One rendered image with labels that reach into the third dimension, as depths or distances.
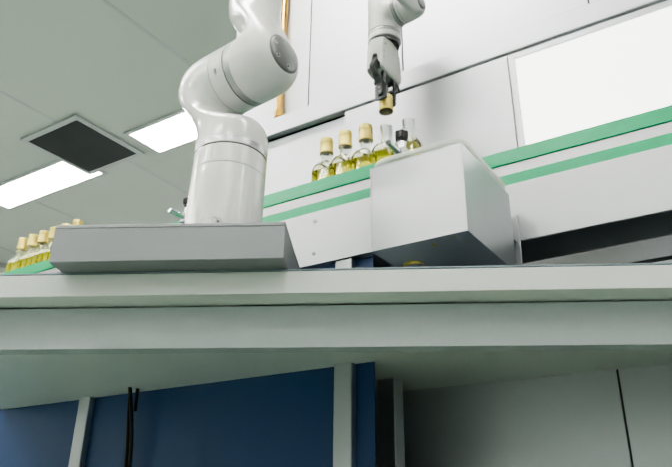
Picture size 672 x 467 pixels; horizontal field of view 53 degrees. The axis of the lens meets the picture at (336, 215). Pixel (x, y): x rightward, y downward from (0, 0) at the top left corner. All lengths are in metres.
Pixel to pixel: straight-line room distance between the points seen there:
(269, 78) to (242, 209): 0.24
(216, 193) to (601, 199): 0.68
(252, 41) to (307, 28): 1.08
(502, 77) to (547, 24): 0.17
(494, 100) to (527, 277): 0.84
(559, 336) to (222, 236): 0.47
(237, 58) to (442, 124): 0.71
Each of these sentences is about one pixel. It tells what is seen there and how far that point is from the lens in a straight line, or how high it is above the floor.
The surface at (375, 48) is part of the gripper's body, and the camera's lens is 1.74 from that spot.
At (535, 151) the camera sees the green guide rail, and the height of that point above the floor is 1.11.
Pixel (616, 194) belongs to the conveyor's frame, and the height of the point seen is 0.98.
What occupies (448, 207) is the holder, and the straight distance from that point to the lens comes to 1.08.
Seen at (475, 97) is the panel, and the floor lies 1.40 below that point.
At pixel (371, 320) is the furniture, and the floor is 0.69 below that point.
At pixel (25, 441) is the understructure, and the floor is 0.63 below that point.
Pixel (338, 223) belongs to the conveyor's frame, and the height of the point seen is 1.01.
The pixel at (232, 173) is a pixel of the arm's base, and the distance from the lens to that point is 1.07.
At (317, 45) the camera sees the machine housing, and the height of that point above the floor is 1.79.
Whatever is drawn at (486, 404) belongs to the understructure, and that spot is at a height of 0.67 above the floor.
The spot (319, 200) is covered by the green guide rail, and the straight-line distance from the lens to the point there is 1.49.
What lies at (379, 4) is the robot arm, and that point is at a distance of 1.83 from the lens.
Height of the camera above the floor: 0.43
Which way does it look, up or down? 25 degrees up
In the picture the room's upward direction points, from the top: 1 degrees clockwise
